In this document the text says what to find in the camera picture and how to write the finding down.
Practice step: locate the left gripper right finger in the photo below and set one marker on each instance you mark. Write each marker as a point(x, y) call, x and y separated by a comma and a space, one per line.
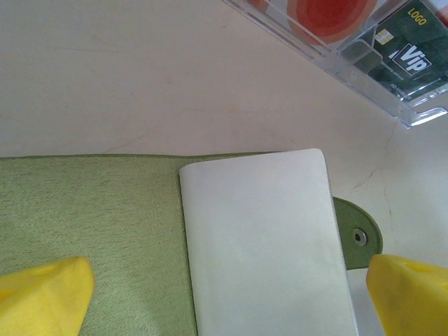
point(413, 301)

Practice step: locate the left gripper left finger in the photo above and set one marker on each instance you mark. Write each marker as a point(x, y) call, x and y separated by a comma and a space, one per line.
point(42, 301)

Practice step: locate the green card holder wallet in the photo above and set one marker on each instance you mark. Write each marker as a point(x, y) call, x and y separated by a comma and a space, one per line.
point(105, 210)

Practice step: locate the clear box with red balls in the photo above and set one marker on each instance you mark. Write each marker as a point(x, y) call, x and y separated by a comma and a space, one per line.
point(350, 71)

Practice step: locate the black VIP membership card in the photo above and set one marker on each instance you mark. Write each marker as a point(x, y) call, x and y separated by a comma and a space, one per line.
point(413, 42)

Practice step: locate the white card with red circles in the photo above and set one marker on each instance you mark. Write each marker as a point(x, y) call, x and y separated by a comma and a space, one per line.
point(315, 14)

